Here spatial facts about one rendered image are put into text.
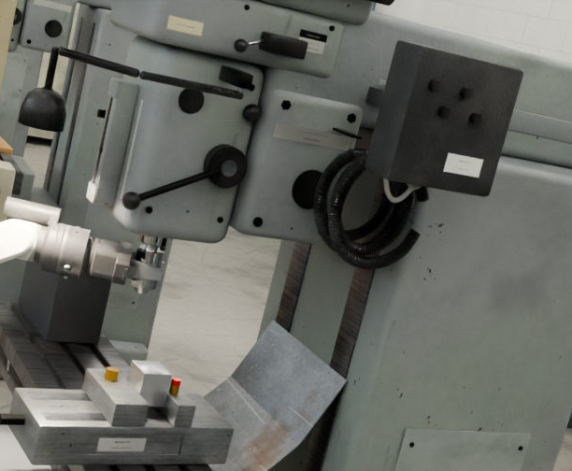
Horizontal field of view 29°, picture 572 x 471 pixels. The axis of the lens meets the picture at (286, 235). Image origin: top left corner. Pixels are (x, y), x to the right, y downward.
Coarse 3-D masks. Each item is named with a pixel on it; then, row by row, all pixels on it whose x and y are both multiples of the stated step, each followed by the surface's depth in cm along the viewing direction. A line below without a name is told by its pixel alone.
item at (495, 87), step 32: (416, 64) 162; (448, 64) 164; (480, 64) 167; (384, 96) 169; (416, 96) 163; (448, 96) 166; (480, 96) 168; (512, 96) 171; (384, 128) 168; (416, 128) 165; (448, 128) 168; (480, 128) 170; (384, 160) 167; (416, 160) 167; (448, 160) 169; (480, 160) 172; (480, 192) 174
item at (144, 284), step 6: (138, 258) 191; (144, 258) 190; (150, 258) 190; (156, 258) 191; (162, 258) 192; (150, 264) 191; (156, 264) 191; (132, 282) 192; (138, 282) 191; (144, 282) 191; (150, 282) 192; (156, 282) 193; (144, 288) 191; (150, 288) 192
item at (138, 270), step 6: (132, 264) 189; (138, 264) 190; (144, 264) 190; (132, 270) 189; (138, 270) 190; (144, 270) 190; (150, 270) 190; (156, 270) 190; (162, 270) 190; (132, 276) 190; (138, 276) 190; (144, 276) 190; (150, 276) 190; (156, 276) 190; (162, 276) 190
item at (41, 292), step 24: (24, 288) 243; (48, 288) 230; (72, 288) 228; (96, 288) 230; (24, 312) 241; (48, 312) 228; (72, 312) 229; (96, 312) 232; (48, 336) 228; (72, 336) 231; (96, 336) 234
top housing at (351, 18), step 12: (264, 0) 176; (276, 0) 176; (288, 0) 176; (300, 0) 177; (312, 0) 178; (324, 0) 179; (336, 0) 180; (348, 0) 181; (360, 0) 182; (312, 12) 180; (324, 12) 180; (336, 12) 181; (348, 12) 181; (360, 12) 182
